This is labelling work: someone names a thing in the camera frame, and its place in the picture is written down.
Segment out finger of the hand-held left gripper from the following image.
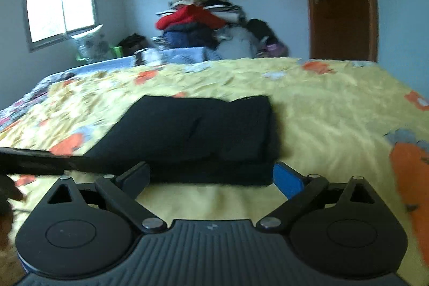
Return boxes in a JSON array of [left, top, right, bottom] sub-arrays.
[[0, 146, 96, 175]]

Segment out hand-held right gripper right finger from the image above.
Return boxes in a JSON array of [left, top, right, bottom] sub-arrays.
[[255, 161, 380, 233]]

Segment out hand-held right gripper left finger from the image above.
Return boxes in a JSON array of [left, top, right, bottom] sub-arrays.
[[45, 161, 167, 233]]

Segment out black pants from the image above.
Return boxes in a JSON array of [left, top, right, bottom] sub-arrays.
[[82, 94, 283, 189]]

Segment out yellow floral bed sheet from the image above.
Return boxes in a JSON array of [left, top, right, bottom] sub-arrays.
[[0, 56, 429, 275]]

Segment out small black and white item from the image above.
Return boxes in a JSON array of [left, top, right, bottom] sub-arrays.
[[133, 50, 147, 68]]

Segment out floral pillow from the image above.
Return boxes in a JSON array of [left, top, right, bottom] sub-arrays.
[[72, 25, 112, 61]]

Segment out blue striped blanket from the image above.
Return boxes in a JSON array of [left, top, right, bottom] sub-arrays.
[[63, 46, 222, 76]]

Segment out dark bag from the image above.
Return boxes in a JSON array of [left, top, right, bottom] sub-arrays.
[[117, 33, 149, 57]]

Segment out window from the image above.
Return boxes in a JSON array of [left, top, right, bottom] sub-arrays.
[[21, 0, 98, 54]]

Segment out pile of clothes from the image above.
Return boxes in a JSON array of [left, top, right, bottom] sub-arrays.
[[155, 0, 289, 59]]

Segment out brown wooden door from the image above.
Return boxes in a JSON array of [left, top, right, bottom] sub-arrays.
[[298, 0, 380, 63]]

